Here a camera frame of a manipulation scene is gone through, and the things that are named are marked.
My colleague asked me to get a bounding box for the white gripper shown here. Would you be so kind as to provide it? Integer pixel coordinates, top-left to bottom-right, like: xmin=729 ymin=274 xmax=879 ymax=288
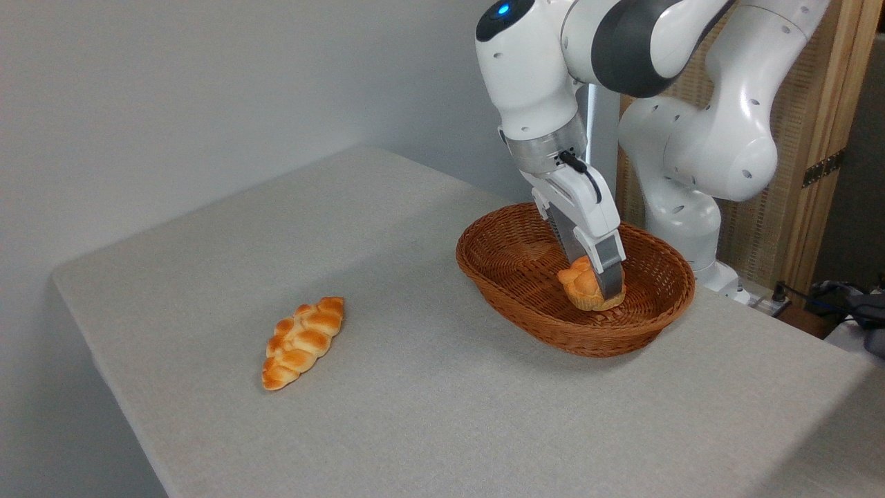
xmin=520 ymin=160 xmax=627 ymax=303

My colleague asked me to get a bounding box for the round knotted bread roll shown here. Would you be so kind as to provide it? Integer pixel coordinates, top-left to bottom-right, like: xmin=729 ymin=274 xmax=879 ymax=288
xmin=557 ymin=256 xmax=626 ymax=312

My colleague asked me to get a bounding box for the long braided bread loaf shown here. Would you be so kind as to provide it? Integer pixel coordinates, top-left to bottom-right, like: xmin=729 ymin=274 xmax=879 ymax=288
xmin=261 ymin=296 xmax=345 ymax=391

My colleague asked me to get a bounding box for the brown oval wicker basket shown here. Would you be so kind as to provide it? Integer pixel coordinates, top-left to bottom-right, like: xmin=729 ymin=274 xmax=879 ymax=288
xmin=456 ymin=202 xmax=696 ymax=358

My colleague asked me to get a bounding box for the grey fabric tablecloth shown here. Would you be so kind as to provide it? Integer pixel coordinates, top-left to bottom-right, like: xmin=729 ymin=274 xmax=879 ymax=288
xmin=50 ymin=145 xmax=885 ymax=498

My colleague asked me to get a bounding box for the dark metal screen hinge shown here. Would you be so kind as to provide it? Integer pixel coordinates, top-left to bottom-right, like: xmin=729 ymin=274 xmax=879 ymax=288
xmin=802 ymin=149 xmax=846 ymax=189

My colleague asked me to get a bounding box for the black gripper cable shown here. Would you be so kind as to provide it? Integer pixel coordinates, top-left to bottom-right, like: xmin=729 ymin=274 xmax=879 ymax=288
xmin=559 ymin=150 xmax=604 ymax=204

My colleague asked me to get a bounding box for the black plug with cable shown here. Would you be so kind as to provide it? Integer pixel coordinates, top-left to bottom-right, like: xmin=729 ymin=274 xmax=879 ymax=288
xmin=769 ymin=280 xmax=817 ymax=320

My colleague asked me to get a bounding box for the dark grey cable bundle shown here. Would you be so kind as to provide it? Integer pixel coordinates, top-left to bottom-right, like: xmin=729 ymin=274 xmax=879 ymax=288
xmin=805 ymin=279 xmax=885 ymax=358

